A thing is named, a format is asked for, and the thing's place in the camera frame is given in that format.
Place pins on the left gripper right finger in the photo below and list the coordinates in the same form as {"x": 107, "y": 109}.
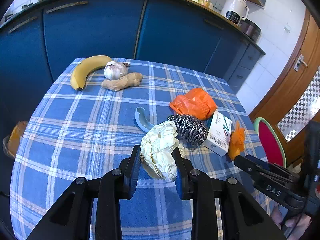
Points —
{"x": 241, "y": 215}

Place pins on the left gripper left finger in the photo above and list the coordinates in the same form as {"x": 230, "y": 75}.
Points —
{"x": 70, "y": 216}

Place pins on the orange mesh net scrap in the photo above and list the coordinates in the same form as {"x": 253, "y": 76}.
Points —
{"x": 237, "y": 141}

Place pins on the white medicine box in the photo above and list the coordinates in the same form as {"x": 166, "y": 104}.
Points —
{"x": 219, "y": 134}

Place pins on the blue plastic hook piece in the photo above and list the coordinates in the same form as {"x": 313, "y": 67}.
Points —
{"x": 141, "y": 120}

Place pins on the orange plastic bag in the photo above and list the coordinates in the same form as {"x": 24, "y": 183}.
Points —
{"x": 196, "y": 102}

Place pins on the blue kitchen base cabinets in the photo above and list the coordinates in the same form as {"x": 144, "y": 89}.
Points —
{"x": 37, "y": 46}

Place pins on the person's right hand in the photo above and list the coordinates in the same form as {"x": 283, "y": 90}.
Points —
{"x": 300, "y": 223}

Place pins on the red bin with green rim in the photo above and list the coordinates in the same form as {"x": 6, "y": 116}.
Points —
{"x": 270, "y": 142}

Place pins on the blue plaid tablecloth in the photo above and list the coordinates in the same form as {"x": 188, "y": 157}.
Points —
{"x": 87, "y": 133}

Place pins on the wooden door with glass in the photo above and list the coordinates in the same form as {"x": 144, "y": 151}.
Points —
{"x": 290, "y": 86}

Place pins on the steel wool scrubber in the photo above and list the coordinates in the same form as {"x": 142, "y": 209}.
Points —
{"x": 190, "y": 129}

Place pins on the yellow banana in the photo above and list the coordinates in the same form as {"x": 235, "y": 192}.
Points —
{"x": 85, "y": 67}

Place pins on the ginger root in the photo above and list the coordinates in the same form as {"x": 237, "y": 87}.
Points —
{"x": 131, "y": 79}

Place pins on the garlic bulb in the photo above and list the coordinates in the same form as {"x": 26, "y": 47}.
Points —
{"x": 115, "y": 70}

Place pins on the dark rice cooker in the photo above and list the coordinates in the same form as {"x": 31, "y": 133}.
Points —
{"x": 251, "y": 29}

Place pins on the white electric kettle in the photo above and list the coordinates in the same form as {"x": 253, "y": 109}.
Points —
{"x": 235, "y": 11}

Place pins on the metal door handle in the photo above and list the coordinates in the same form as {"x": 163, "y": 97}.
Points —
{"x": 300, "y": 62}

